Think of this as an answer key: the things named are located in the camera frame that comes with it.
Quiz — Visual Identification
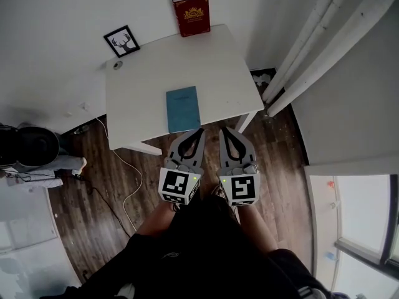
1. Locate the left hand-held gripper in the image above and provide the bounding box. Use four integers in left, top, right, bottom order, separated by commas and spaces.
158, 128, 206, 206

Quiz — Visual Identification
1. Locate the person's right shoe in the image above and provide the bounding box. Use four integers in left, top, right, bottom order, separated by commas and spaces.
211, 184, 228, 201

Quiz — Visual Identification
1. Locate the teal notebook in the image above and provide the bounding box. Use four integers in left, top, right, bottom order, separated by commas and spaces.
165, 85, 201, 135

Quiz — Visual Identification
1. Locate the white table leg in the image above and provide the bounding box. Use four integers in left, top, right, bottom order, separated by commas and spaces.
236, 110, 259, 136

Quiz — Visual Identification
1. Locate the person's black clothing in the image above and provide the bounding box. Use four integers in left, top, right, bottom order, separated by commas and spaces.
39, 194, 332, 299

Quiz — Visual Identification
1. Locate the black framed deer picture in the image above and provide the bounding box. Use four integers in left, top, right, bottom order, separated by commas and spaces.
103, 24, 141, 59

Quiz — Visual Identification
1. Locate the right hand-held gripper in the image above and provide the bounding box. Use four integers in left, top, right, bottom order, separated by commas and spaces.
218, 127, 262, 207

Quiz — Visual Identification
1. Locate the black cable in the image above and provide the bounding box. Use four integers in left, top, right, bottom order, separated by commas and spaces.
72, 173, 132, 239

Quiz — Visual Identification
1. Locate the dark window frame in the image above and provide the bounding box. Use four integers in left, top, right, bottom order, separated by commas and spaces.
334, 173, 399, 269

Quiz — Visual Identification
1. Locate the white cable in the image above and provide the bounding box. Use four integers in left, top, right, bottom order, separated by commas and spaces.
95, 116, 143, 232

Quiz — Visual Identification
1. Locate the white crumpled debris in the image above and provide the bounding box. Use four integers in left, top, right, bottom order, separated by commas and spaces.
251, 70, 272, 87

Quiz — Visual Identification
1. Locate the person's right forearm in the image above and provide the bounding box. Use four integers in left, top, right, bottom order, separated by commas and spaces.
233, 204, 279, 255

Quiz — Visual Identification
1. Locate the person's left forearm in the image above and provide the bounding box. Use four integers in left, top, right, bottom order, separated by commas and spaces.
137, 201, 188, 240

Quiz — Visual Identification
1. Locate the red hardcover book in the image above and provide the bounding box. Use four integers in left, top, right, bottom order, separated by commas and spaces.
171, 0, 211, 38

